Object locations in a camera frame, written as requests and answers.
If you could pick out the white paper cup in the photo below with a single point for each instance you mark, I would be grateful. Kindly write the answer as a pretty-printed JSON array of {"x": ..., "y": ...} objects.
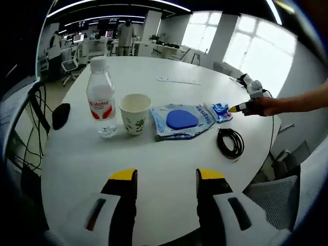
[{"x": 134, "y": 118}]

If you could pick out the blue and white packet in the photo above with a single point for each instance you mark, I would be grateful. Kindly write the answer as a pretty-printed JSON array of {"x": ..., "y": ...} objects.
[{"x": 182, "y": 121}]

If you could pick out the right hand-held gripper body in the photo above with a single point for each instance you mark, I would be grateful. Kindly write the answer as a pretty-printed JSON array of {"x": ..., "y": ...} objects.
[{"x": 256, "y": 88}]

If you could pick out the black oval object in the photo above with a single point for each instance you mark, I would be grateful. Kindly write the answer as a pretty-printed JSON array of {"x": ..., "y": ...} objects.
[{"x": 61, "y": 116}]

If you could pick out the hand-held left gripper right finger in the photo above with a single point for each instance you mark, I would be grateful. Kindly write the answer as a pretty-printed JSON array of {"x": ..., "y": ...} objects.
[{"x": 212, "y": 202}]

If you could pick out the person's right hand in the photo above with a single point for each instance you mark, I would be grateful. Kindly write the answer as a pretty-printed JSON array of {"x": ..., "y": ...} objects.
[{"x": 262, "y": 107}]

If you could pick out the black laptop stand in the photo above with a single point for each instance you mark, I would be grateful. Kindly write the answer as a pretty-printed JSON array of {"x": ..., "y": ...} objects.
[{"x": 41, "y": 107}]

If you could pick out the grey office chair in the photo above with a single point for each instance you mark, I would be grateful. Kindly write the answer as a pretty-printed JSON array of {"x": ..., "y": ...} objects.
[{"x": 271, "y": 202}]

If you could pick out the white office chair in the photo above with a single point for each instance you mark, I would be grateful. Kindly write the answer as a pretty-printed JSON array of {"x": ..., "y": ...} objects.
[{"x": 70, "y": 64}]

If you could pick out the grey table cover plate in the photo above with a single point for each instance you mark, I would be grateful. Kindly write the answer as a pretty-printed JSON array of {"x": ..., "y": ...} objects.
[{"x": 179, "y": 80}]

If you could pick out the potted plant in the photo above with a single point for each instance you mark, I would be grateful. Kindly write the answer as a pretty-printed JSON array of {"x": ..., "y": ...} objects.
[{"x": 153, "y": 38}]

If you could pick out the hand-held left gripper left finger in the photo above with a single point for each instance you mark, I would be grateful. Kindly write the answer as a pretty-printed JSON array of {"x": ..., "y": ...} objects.
[{"x": 120, "y": 205}]

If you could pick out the blue tissue packet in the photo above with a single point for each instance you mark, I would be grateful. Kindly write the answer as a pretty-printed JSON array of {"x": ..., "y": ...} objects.
[{"x": 217, "y": 112}]

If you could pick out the clear water bottle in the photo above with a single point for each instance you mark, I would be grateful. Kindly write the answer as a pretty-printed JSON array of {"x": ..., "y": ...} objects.
[{"x": 101, "y": 102}]

